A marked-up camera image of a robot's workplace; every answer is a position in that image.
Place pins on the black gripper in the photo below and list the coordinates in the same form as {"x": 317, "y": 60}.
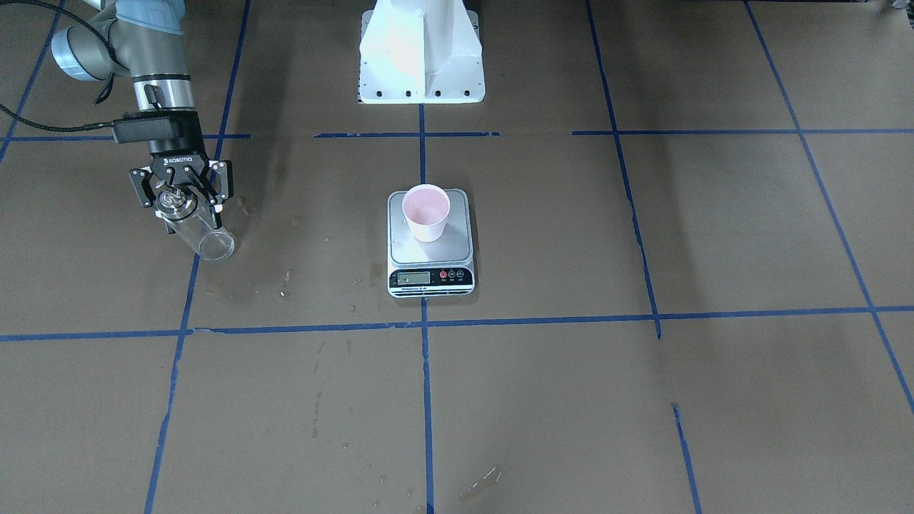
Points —
{"x": 176, "y": 151}

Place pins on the clear glass sauce bottle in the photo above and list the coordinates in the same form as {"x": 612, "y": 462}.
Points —
{"x": 188, "y": 218}

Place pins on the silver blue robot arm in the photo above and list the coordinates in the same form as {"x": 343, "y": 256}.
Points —
{"x": 143, "y": 41}

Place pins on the grey digital kitchen scale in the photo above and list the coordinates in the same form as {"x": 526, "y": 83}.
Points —
{"x": 443, "y": 268}

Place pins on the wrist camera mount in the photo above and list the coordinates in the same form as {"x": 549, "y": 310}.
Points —
{"x": 146, "y": 127}

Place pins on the white camera pole with base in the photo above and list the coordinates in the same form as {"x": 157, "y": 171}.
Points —
{"x": 420, "y": 52}

